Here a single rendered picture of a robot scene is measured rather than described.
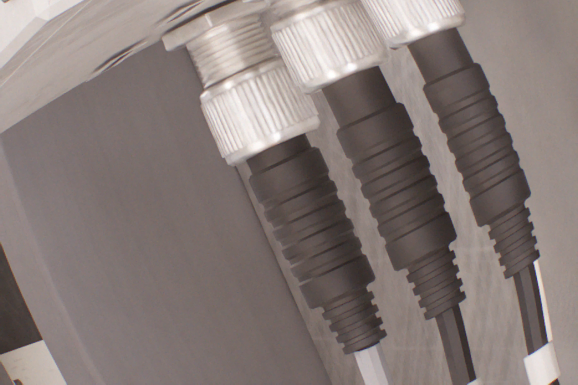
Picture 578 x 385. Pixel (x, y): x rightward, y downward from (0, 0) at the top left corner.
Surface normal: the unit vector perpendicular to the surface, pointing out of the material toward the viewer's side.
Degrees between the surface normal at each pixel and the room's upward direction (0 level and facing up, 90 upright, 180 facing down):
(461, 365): 51
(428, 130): 90
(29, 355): 27
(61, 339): 90
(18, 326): 39
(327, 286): 55
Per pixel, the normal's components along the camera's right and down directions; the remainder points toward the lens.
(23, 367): 0.23, -0.43
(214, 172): 0.36, -0.12
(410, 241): -0.28, 0.11
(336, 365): -0.84, 0.38
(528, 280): 0.00, 0.04
